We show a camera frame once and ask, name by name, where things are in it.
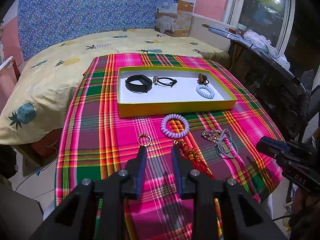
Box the white crumpled cloth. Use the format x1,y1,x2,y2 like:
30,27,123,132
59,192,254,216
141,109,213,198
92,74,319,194
243,30,290,70

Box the gold chain bracelet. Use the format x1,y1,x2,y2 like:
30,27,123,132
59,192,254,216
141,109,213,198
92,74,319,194
201,129,223,145

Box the grey cord necklace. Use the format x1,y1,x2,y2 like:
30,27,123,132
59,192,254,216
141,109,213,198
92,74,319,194
215,128,239,159

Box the yellow pineapple bed sheet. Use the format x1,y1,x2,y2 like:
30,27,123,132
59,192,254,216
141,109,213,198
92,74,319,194
1,29,230,145

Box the red gold tassel ornament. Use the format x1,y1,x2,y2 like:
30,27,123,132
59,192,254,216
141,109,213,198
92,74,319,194
174,140,215,179

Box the white spiral coil bracelet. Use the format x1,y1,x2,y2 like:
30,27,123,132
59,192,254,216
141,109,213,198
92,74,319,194
195,84,216,100

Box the black watch band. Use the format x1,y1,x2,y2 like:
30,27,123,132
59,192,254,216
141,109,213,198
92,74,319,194
125,75,153,93

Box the gold ring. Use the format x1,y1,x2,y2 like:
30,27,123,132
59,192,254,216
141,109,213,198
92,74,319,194
137,133,153,147

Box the dark wooden side table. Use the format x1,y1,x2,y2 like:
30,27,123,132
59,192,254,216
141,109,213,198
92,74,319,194
203,24,314,141

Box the black cord bracelet with bead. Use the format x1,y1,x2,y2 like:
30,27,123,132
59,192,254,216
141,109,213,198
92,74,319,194
152,75,178,88

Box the blue floral headboard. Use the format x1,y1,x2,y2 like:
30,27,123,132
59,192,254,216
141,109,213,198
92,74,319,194
17,0,158,59

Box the lilac spiral coil bracelet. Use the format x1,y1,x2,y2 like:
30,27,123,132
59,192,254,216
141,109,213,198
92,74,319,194
160,113,190,139

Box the dark beaded amber bracelet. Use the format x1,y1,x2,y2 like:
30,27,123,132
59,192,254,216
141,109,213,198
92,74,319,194
196,73,210,86

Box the yellow-green shallow box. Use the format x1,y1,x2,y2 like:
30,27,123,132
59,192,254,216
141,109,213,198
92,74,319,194
117,66,237,118

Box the bedding product cardboard box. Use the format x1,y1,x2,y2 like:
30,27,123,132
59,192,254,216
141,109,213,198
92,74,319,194
155,0,194,37

